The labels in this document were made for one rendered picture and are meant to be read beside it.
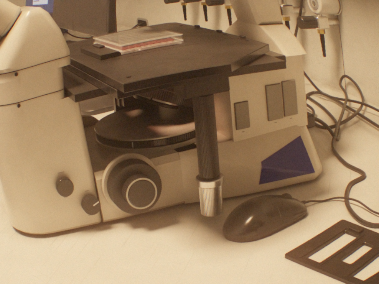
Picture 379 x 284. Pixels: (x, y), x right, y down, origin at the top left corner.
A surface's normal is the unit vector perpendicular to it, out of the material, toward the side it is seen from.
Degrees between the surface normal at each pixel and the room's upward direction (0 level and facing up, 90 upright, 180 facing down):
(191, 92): 90
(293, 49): 38
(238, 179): 81
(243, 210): 30
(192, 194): 90
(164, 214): 0
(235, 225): 49
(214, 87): 90
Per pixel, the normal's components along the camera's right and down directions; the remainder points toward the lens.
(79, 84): -0.09, -0.94
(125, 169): 0.43, 0.27
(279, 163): 0.25, -0.42
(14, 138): 0.05, 0.34
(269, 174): 0.19, 0.15
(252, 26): -0.90, 0.22
